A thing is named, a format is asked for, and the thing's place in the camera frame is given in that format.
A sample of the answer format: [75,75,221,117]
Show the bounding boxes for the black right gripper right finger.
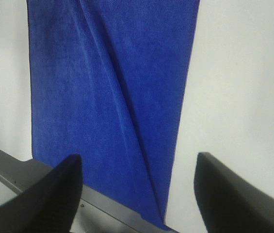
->
[193,152,274,233]

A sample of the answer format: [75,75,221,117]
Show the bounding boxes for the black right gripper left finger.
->
[0,155,82,233]

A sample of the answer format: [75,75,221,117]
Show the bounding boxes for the blue microfibre towel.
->
[27,0,199,230]

